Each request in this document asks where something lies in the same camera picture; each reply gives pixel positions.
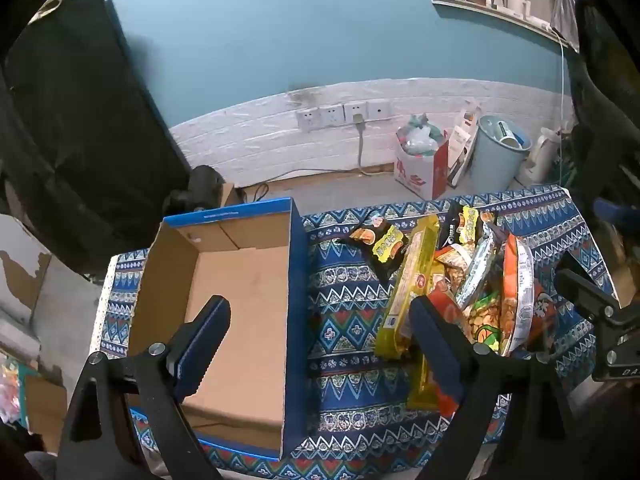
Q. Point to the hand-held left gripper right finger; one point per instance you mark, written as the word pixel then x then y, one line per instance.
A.
pixel 435 355

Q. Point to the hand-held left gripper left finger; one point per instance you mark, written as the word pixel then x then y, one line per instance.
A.
pixel 200 355

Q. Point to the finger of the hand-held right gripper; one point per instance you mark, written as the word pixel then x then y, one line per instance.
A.
pixel 585 292
pixel 617 214

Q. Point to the long yellow biscuit packet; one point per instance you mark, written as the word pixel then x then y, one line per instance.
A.
pixel 422 390
pixel 407 290

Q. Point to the red orange snack packet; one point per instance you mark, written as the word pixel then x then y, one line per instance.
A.
pixel 450 310

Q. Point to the green biscuit packet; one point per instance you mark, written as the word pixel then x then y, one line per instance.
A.
pixel 485 320

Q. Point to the large orange snack packet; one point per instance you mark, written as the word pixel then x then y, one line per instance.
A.
pixel 520 305

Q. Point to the blue-edged cardboard box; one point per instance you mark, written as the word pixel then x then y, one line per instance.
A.
pixel 250 285

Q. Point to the silver snack packet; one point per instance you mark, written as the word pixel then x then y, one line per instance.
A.
pixel 477 270

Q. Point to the blue patterned tablecloth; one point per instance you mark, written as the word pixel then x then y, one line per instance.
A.
pixel 345 320

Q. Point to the white kettle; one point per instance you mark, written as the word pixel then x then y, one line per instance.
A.
pixel 542 152

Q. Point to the black yellow snack packet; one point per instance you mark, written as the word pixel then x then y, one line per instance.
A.
pixel 470 225
pixel 382 245

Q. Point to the light blue trash bin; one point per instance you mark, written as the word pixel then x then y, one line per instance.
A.
pixel 492 160

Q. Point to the brown cardboard carton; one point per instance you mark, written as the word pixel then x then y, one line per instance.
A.
pixel 47 410

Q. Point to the small brown cardboard box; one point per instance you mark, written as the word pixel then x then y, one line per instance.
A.
pixel 231 195

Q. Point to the black round device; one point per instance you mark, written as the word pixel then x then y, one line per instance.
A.
pixel 197 187

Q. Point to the white paper bag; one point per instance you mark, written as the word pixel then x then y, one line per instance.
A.
pixel 460 135

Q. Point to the red white carton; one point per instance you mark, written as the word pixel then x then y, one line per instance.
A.
pixel 415 175

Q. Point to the peeling white board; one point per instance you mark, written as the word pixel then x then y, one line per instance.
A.
pixel 20 270

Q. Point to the crumpled plastic bags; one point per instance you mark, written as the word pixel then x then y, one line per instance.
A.
pixel 420 132

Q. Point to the black cloth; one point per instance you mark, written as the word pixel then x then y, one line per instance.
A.
pixel 80 135

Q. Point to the white wall shelf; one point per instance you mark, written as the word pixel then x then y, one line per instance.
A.
pixel 480 7

